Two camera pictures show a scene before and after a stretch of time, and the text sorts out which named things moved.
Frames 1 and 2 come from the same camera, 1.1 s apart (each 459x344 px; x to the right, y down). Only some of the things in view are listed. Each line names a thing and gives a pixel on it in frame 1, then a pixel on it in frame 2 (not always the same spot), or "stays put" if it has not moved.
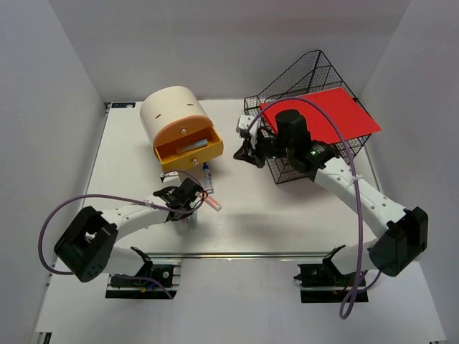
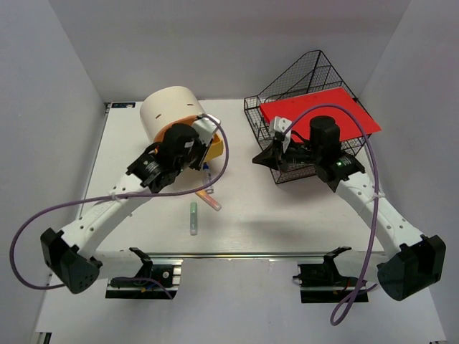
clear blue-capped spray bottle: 208,179 stays put
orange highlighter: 214,203 stays put
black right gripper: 247,152 -> 270,157
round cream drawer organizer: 183,135 stays put
